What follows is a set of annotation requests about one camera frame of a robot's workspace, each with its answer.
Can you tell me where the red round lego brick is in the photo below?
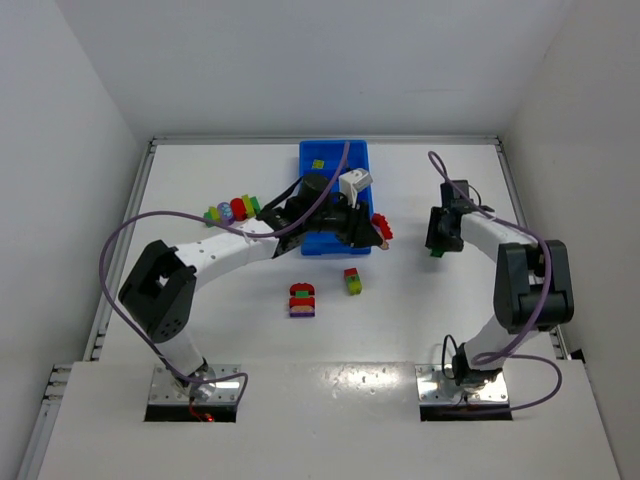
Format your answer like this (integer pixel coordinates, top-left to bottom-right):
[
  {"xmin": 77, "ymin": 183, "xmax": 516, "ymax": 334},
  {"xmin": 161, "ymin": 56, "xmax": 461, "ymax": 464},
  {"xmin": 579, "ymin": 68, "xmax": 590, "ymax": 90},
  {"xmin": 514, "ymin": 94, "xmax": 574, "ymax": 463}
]
[{"xmin": 230, "ymin": 198, "xmax": 248, "ymax": 222}]

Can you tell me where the blue divided plastic tray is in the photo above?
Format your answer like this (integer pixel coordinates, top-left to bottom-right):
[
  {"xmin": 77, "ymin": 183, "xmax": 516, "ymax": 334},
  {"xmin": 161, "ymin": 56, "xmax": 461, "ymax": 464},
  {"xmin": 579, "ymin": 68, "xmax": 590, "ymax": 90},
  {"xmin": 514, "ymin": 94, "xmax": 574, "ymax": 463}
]
[{"xmin": 298, "ymin": 140, "xmax": 371, "ymax": 257}]

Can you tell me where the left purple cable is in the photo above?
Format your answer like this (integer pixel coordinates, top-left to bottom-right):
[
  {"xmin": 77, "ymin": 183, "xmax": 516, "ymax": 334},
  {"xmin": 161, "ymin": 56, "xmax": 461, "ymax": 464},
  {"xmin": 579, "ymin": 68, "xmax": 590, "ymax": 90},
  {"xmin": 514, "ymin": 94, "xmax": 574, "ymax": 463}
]
[{"xmin": 98, "ymin": 140, "xmax": 351, "ymax": 416}]

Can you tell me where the lime lego brick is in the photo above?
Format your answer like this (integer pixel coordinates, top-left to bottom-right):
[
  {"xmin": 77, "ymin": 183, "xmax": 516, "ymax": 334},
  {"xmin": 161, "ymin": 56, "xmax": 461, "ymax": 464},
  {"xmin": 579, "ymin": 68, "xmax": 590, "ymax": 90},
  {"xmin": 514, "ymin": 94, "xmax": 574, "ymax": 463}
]
[{"xmin": 345, "ymin": 274, "xmax": 363, "ymax": 295}]

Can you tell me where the purple round lego brick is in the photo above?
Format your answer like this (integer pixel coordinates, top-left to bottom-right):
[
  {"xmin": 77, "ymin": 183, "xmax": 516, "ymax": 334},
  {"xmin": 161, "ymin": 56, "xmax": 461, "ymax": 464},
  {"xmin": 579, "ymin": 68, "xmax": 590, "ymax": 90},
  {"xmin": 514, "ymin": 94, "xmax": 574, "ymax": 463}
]
[{"xmin": 217, "ymin": 202, "xmax": 235, "ymax": 225}]

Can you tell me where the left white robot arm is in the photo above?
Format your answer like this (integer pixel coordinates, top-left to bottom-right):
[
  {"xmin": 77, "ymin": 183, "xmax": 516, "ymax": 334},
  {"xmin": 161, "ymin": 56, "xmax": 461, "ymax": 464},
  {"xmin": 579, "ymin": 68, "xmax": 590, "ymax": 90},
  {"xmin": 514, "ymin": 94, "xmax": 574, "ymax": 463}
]
[{"xmin": 118, "ymin": 168, "xmax": 388, "ymax": 389}]

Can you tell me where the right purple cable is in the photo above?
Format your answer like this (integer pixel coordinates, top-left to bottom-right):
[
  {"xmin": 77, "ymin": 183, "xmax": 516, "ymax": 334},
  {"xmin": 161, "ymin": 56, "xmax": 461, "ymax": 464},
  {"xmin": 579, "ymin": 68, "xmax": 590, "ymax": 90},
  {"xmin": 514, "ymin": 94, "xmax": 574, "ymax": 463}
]
[{"xmin": 427, "ymin": 150, "xmax": 563, "ymax": 412}]

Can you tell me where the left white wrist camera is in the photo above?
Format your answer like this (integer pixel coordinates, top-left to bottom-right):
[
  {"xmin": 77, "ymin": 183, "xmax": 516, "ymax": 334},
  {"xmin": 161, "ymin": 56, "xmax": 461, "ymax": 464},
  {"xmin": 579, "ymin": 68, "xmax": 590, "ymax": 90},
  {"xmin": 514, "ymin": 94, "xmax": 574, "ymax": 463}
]
[{"xmin": 338, "ymin": 168, "xmax": 373, "ymax": 207}]

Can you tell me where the metal base plate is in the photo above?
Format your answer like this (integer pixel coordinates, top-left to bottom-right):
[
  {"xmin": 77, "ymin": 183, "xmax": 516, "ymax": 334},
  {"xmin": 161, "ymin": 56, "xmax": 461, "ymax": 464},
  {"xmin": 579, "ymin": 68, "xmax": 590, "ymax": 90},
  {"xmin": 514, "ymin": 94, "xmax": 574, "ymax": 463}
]
[
  {"xmin": 148, "ymin": 364, "xmax": 242, "ymax": 406},
  {"xmin": 415, "ymin": 364, "xmax": 509, "ymax": 407}
]

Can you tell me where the purple cable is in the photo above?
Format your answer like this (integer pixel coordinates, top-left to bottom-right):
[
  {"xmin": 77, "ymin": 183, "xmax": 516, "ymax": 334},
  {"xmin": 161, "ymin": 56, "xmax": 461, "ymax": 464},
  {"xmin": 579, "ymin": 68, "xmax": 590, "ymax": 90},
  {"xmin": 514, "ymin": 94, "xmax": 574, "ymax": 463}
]
[
  {"xmin": 427, "ymin": 150, "xmax": 563, "ymax": 412},
  {"xmin": 98, "ymin": 140, "xmax": 351, "ymax": 416}
]

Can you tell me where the purple base lego brick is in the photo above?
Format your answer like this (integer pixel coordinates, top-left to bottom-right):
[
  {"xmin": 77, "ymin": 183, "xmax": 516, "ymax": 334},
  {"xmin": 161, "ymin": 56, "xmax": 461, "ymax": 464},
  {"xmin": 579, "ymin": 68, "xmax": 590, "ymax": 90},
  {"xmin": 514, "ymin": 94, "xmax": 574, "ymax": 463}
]
[{"xmin": 289, "ymin": 305, "xmax": 315, "ymax": 318}]

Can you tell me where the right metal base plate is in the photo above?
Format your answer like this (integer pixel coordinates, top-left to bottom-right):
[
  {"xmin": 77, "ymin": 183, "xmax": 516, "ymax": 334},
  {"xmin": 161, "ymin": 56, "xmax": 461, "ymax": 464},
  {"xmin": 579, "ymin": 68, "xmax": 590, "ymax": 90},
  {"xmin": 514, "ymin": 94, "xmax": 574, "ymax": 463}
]
[{"xmin": 415, "ymin": 364, "xmax": 509, "ymax": 407}]

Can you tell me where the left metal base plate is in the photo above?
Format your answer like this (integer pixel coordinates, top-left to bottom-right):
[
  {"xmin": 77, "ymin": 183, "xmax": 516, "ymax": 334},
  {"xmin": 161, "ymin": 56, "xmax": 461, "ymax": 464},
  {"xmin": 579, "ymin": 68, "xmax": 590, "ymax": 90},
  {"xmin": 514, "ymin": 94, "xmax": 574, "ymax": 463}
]
[{"xmin": 148, "ymin": 364, "xmax": 242, "ymax": 406}]

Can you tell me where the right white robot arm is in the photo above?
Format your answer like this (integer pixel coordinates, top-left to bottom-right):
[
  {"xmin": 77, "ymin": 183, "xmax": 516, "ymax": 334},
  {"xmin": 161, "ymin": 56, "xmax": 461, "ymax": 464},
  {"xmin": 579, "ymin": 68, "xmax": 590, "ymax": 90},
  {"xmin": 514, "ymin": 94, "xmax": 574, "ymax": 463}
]
[{"xmin": 425, "ymin": 180, "xmax": 575, "ymax": 388}]

